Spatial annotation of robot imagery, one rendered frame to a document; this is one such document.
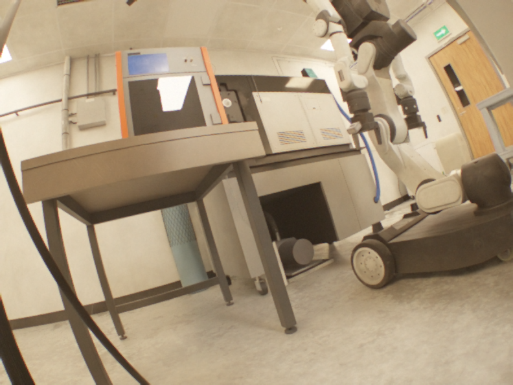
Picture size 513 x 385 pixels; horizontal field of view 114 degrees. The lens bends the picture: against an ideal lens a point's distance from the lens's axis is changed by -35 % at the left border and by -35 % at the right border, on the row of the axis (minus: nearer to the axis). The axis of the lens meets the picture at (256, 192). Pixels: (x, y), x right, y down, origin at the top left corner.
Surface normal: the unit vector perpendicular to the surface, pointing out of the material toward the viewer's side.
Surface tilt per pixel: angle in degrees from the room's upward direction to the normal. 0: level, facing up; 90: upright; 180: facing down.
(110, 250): 90
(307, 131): 90
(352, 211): 90
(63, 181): 90
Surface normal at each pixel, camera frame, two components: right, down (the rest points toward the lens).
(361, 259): -0.87, 0.20
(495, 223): -0.68, 0.11
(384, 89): 0.45, -0.07
